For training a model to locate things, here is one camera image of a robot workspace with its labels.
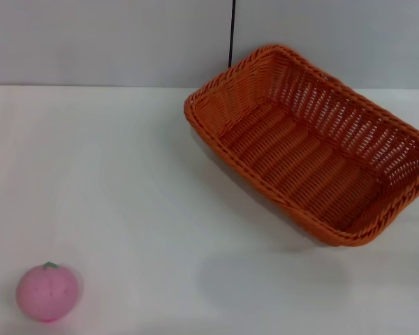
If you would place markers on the pink toy peach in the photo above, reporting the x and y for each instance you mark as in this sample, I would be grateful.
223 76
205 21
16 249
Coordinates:
47 293

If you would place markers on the orange woven plastic basket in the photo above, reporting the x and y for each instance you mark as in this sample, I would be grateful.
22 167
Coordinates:
300 157

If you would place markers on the black vertical wall strip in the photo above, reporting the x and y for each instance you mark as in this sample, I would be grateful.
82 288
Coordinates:
232 31

